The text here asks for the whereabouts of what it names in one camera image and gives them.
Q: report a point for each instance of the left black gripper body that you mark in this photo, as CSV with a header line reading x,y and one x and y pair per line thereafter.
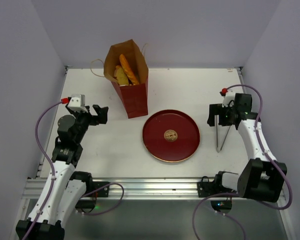
x,y
84,119

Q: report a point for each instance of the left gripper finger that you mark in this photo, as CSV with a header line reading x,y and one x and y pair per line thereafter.
x,y
98,109
103,119

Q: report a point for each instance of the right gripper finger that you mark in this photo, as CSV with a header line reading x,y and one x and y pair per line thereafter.
x,y
211,121
213,110

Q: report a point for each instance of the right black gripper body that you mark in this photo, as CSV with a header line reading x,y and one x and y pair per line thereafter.
x,y
220,119

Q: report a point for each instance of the metal tongs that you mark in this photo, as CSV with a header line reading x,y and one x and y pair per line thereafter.
x,y
221,134

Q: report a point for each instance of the red paper bag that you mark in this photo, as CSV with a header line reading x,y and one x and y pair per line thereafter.
x,y
133,97

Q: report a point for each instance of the sliced bread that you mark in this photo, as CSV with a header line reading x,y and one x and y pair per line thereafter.
x,y
120,76

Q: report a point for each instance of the long twisted bread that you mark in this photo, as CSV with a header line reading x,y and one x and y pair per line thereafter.
x,y
128,70

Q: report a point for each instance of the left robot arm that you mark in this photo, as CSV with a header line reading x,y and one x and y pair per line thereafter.
x,y
64,185

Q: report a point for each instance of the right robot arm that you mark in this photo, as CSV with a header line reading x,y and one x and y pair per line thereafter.
x,y
262,178

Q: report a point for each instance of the red round plate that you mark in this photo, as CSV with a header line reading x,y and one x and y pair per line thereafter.
x,y
171,136

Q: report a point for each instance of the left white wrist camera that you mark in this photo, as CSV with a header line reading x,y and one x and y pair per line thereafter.
x,y
75,103

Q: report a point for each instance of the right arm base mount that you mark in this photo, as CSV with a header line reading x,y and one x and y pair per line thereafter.
x,y
207,187

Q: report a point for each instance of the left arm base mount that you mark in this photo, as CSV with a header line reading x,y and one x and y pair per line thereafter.
x,y
98,189

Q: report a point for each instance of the aluminium rail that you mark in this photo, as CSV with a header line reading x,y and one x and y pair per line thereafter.
x,y
134,188

